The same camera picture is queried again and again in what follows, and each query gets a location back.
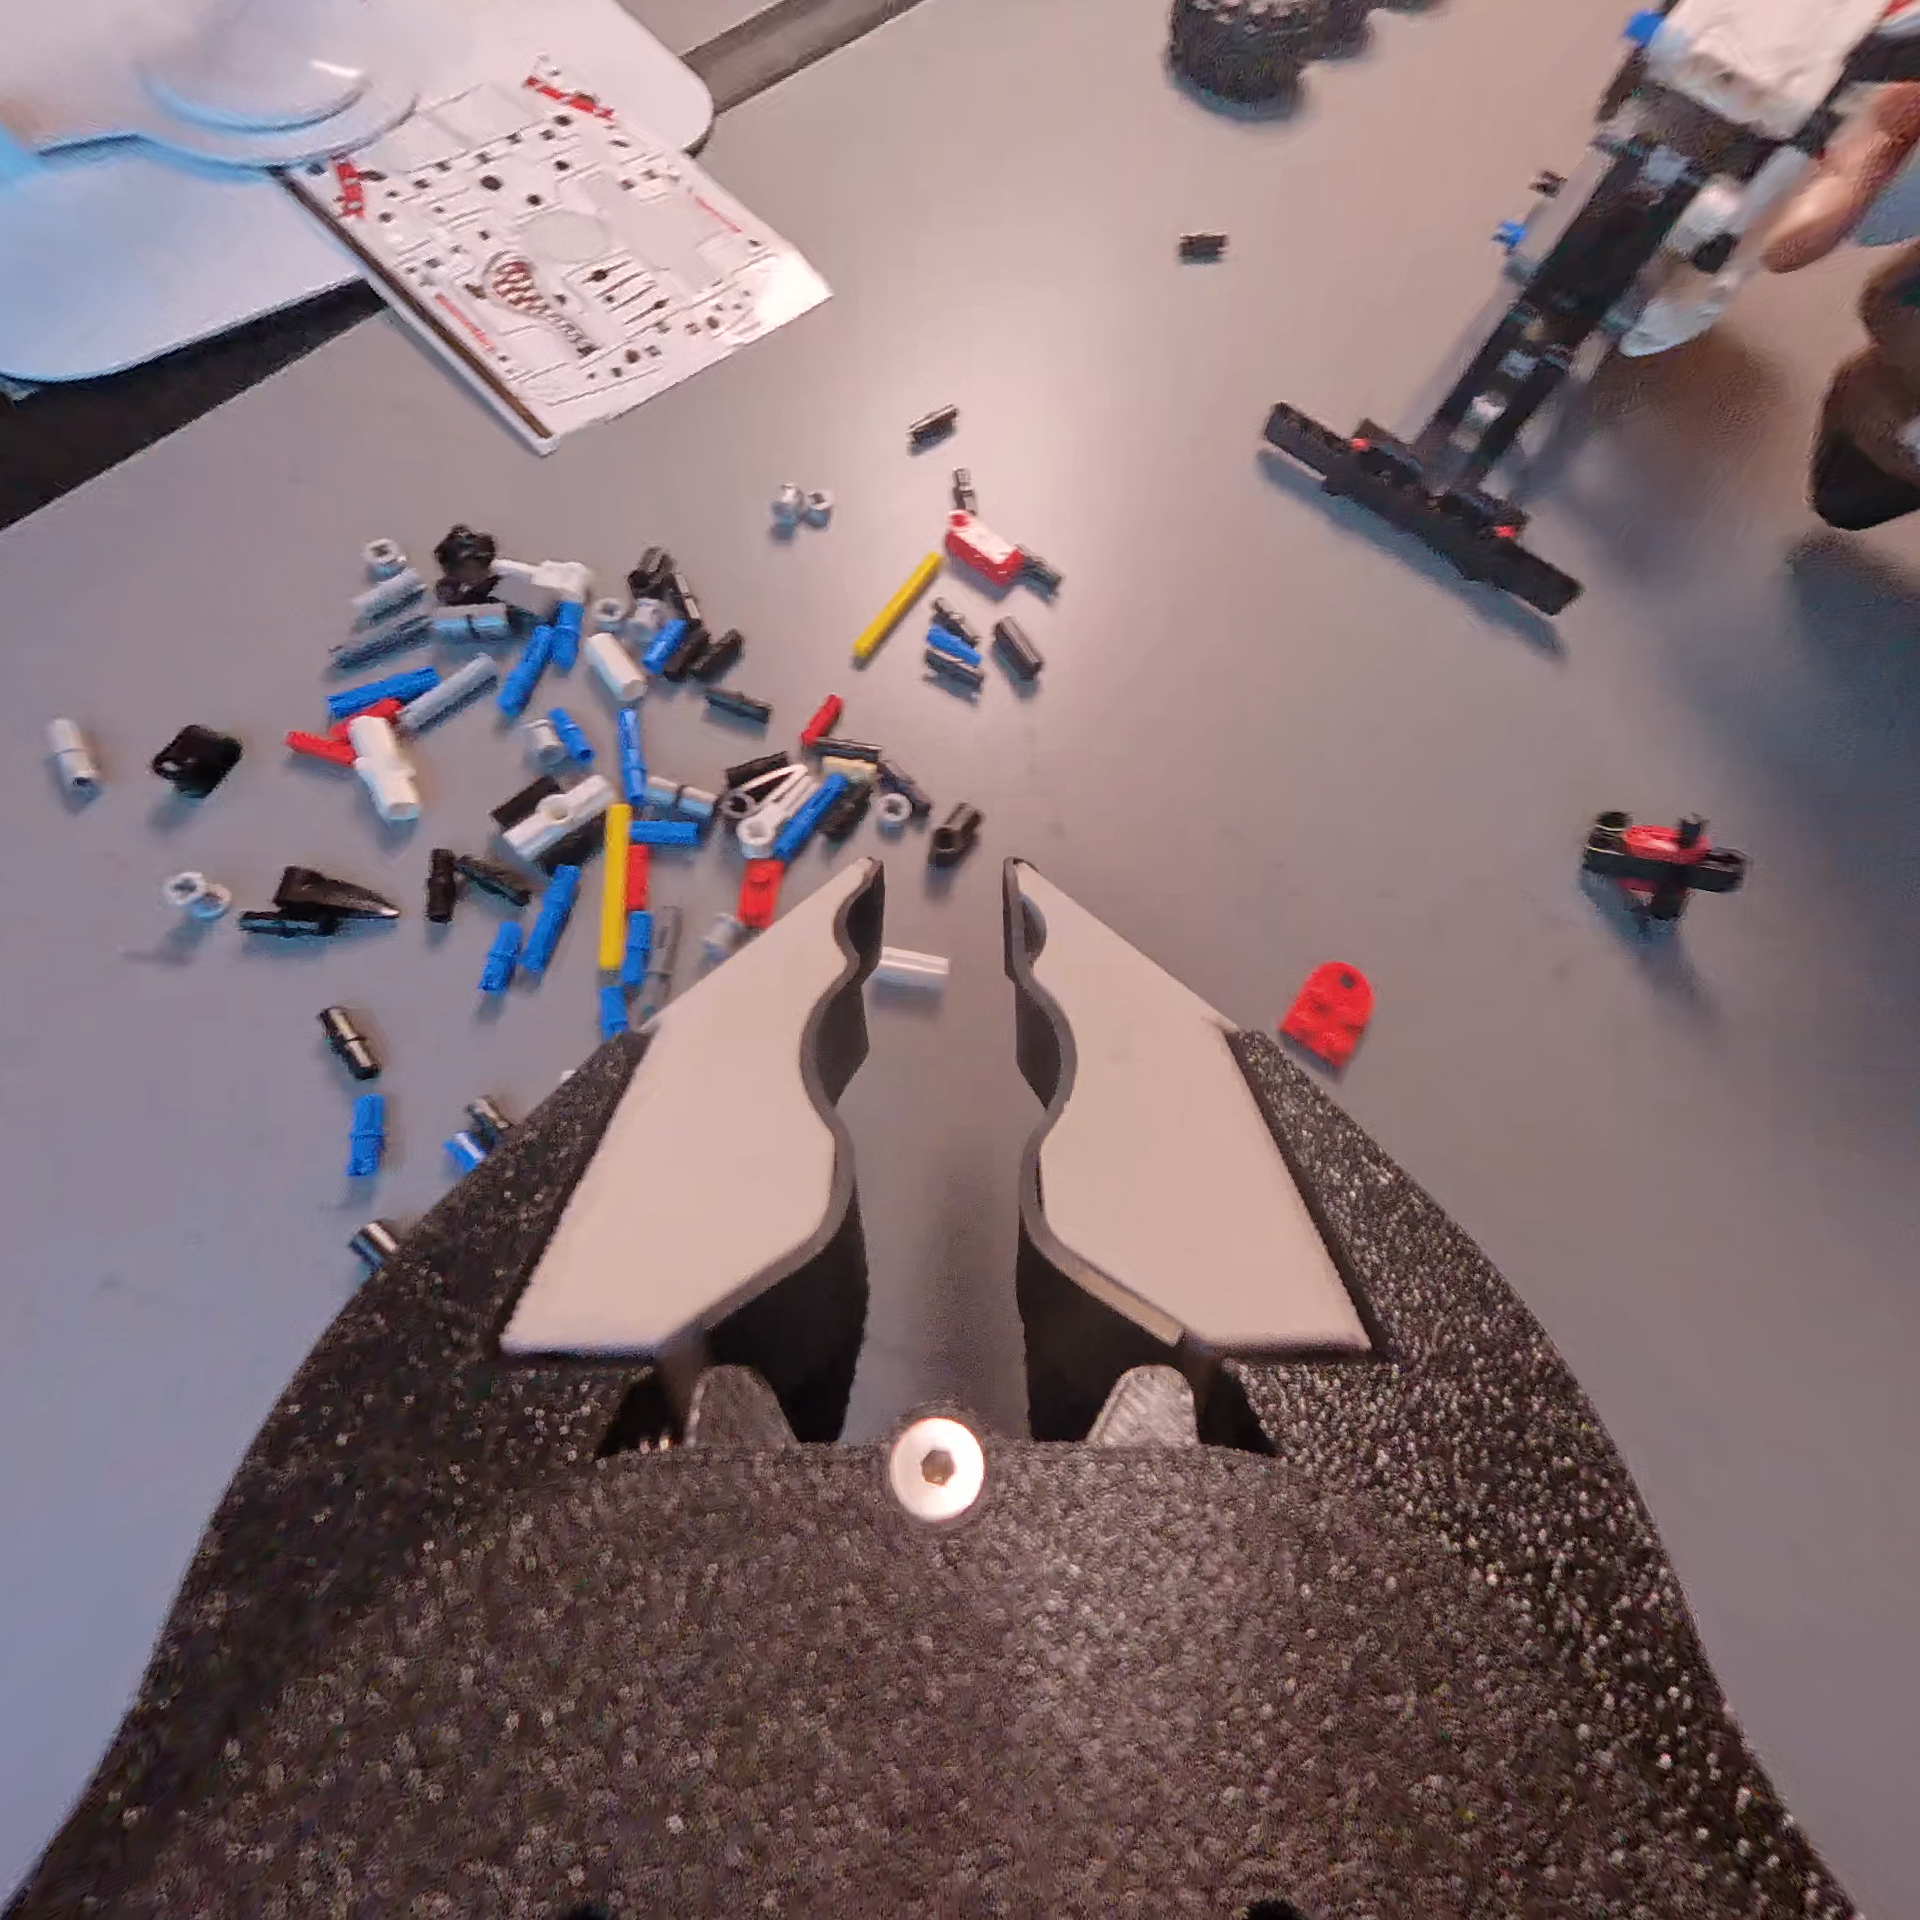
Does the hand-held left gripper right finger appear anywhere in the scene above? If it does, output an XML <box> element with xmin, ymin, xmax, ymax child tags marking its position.
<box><xmin>999</xmin><ymin>857</ymin><xmax>1374</xmax><ymax>1444</ymax></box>

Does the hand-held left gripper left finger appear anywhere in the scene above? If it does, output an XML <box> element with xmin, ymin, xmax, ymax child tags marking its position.
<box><xmin>497</xmin><ymin>857</ymin><xmax>887</xmax><ymax>1444</ymax></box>

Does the red rounded plate with hole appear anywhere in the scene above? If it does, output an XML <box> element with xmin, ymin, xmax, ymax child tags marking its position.
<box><xmin>1276</xmin><ymin>960</ymin><xmax>1376</xmax><ymax>1066</ymax></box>

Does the small black red lego assembly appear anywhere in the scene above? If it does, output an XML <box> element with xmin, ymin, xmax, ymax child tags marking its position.
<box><xmin>1582</xmin><ymin>809</ymin><xmax>1750</xmax><ymax>925</ymax></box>

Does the brick vehicle model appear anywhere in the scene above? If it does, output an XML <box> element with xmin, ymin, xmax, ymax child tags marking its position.
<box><xmin>1264</xmin><ymin>0</ymin><xmax>1898</xmax><ymax>617</ymax></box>

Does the white book stand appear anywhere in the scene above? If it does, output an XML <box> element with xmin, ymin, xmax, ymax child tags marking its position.
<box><xmin>0</xmin><ymin>0</ymin><xmax>712</xmax><ymax>383</ymax></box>

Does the grey desk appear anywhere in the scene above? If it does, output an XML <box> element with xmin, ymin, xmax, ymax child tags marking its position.
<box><xmin>0</xmin><ymin>0</ymin><xmax>1920</xmax><ymax>1920</ymax></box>

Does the black desk divider strip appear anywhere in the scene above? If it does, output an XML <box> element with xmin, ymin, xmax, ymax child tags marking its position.
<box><xmin>0</xmin><ymin>0</ymin><xmax>932</xmax><ymax>528</ymax></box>

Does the pile of small brick pieces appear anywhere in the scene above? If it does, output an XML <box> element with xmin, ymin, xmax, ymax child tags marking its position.
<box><xmin>276</xmin><ymin>516</ymin><xmax>992</xmax><ymax>1185</ymax></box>

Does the yellow brick axle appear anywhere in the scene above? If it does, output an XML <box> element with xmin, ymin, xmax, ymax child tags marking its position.
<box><xmin>853</xmin><ymin>551</ymin><xmax>946</xmax><ymax>665</ymax></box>

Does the printed paper sheet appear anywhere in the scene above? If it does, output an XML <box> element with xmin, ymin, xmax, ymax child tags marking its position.
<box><xmin>285</xmin><ymin>60</ymin><xmax>834</xmax><ymax>455</ymax></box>

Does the black rubber tyre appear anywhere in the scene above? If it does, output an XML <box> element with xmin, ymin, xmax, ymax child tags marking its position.
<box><xmin>1167</xmin><ymin>0</ymin><xmax>1376</xmax><ymax>102</ymax></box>

